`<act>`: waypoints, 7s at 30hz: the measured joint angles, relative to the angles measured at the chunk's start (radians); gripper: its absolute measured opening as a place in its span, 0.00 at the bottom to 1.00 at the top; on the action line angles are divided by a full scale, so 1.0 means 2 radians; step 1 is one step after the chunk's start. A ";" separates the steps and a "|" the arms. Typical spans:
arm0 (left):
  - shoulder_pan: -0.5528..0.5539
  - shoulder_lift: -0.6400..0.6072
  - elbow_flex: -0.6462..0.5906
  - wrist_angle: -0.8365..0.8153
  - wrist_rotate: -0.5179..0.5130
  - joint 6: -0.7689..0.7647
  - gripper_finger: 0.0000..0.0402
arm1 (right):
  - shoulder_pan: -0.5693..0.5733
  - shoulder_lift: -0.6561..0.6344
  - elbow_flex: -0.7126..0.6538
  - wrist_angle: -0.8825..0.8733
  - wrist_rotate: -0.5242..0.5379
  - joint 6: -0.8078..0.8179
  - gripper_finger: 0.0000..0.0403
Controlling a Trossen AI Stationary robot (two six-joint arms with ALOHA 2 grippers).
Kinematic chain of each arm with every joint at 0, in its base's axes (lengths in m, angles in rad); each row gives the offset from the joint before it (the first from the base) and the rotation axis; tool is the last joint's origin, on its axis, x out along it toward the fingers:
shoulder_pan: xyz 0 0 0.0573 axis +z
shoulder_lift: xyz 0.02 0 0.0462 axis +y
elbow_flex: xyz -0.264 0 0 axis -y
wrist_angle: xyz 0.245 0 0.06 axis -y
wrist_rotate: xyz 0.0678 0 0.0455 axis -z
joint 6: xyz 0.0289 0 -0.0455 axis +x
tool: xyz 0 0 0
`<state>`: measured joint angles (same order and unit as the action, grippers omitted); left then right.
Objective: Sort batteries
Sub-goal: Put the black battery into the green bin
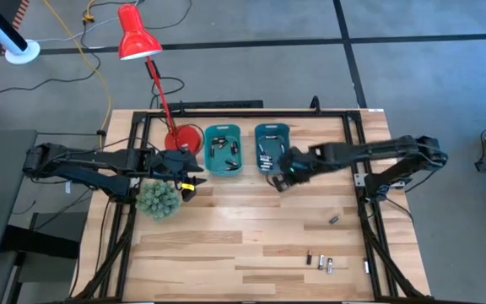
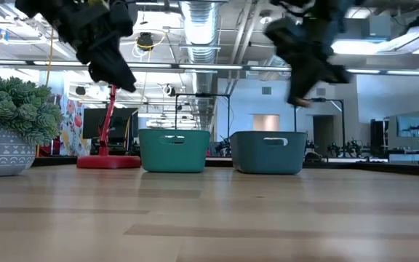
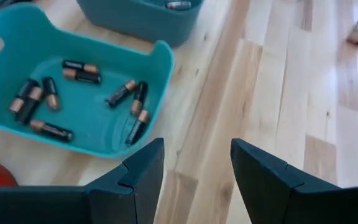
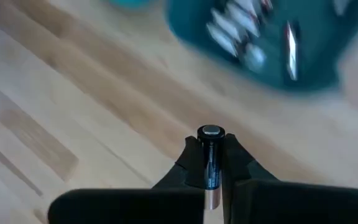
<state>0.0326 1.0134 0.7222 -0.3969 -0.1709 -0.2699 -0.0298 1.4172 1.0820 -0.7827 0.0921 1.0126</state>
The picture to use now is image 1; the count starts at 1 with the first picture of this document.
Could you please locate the red desk lamp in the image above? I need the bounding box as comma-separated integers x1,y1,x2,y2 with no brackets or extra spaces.
117,3,205,154

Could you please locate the black aluminium table frame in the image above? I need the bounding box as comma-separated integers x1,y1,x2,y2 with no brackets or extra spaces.
68,108,432,304

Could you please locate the white floor stand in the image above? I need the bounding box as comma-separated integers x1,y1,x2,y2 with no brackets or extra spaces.
0,0,41,66

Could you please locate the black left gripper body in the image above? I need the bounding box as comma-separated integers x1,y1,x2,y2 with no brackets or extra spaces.
145,147,194,189

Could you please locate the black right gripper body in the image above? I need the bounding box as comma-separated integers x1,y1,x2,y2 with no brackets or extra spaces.
275,145,312,186

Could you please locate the yellow cable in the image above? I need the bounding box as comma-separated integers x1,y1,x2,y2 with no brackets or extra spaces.
42,0,113,130

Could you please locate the potted artificial succulent plant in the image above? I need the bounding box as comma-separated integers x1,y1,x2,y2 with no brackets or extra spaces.
134,177,183,222

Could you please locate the blue plastic bin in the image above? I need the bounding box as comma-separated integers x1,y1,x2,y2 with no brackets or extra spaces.
254,122,292,176

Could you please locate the green plastic bin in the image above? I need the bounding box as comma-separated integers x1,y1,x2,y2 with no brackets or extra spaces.
203,123,245,176

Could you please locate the black desk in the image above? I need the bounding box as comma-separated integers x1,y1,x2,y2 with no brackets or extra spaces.
0,128,38,259

